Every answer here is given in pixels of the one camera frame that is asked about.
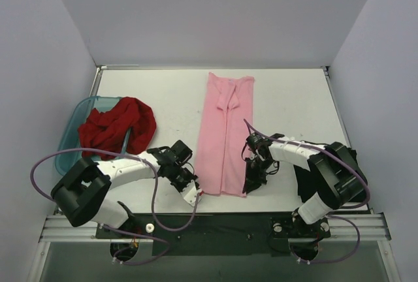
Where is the pink t shirt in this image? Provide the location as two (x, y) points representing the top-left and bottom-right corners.
(194, 72), (255, 197)

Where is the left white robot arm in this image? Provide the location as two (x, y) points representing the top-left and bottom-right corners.
(50, 140), (202, 238)

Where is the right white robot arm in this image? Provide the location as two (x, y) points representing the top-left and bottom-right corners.
(242, 132), (370, 236)

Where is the black folded t shirt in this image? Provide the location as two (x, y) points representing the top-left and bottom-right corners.
(294, 142), (370, 209)

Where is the red t shirt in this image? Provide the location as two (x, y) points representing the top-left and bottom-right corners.
(78, 97), (157, 155)

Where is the teal plastic bin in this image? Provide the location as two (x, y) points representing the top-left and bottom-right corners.
(54, 96), (121, 176)

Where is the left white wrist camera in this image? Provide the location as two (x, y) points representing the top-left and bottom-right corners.
(180, 181), (203, 206)

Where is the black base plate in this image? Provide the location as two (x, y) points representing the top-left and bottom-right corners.
(96, 212), (330, 260)

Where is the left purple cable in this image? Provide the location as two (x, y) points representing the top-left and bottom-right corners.
(29, 146), (203, 266)

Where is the aluminium rail frame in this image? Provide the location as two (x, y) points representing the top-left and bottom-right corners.
(39, 211), (391, 243)

